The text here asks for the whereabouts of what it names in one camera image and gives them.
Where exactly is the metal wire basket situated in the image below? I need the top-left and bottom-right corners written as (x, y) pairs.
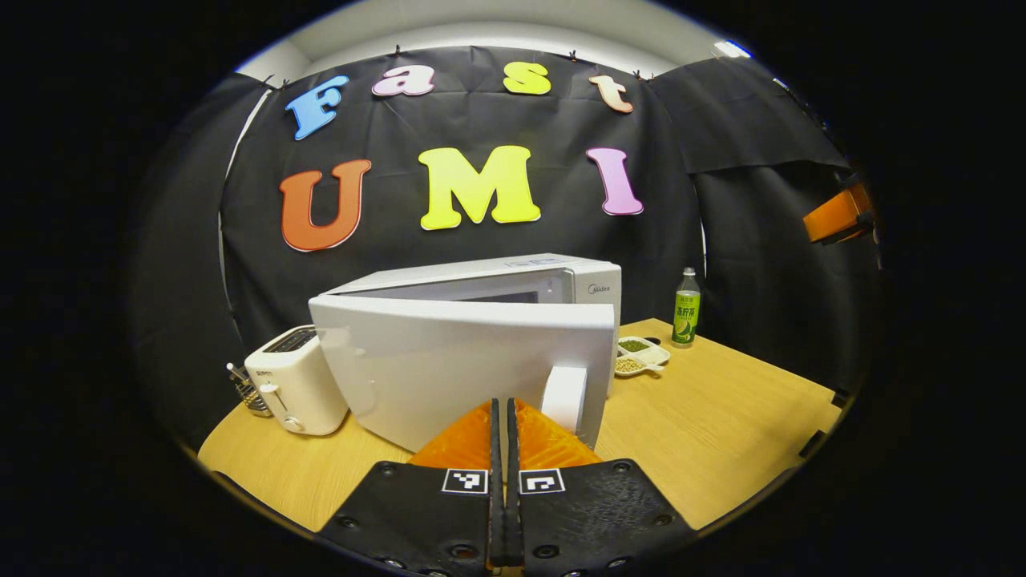
top-left (227, 362), bottom-right (273, 418)

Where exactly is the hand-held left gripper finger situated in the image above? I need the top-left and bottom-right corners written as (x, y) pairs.
top-left (505, 397), bottom-right (698, 577)
top-left (315, 397), bottom-right (503, 576)

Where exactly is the white toaster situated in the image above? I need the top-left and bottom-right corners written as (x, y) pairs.
top-left (244, 325), bottom-right (349, 436)

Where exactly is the white divided dish with beans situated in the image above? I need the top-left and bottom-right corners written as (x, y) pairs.
top-left (614, 336), bottom-right (671, 377)

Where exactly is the green label drink bottle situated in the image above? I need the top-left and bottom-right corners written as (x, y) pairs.
top-left (672, 267), bottom-right (701, 348)

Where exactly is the black backdrop cloth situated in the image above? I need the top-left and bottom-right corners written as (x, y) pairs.
top-left (132, 46), bottom-right (879, 450)

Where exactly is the white microwave oven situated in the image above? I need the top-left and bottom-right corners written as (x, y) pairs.
top-left (309, 253), bottom-right (623, 454)

